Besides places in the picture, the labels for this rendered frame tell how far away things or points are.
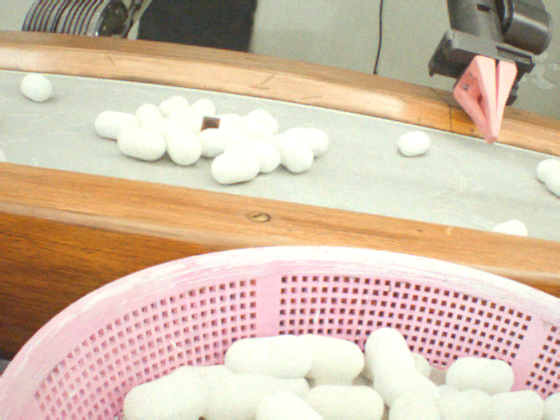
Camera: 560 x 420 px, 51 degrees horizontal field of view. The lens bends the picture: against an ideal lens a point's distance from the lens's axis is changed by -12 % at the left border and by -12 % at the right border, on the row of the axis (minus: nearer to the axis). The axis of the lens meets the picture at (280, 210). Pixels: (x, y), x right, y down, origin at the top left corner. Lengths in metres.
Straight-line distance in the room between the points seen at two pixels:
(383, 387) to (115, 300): 0.11
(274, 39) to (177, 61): 1.91
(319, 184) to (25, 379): 0.29
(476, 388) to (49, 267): 0.20
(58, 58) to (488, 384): 0.52
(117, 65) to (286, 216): 0.37
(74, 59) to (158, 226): 0.39
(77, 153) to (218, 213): 0.16
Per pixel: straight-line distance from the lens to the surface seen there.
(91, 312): 0.22
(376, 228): 0.32
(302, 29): 2.54
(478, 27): 0.66
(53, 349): 0.20
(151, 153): 0.42
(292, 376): 0.26
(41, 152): 0.43
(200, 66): 0.64
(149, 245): 0.29
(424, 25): 2.61
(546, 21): 0.74
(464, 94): 0.65
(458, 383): 0.28
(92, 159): 0.42
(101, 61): 0.65
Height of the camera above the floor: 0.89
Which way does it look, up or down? 23 degrees down
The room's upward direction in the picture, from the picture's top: 11 degrees clockwise
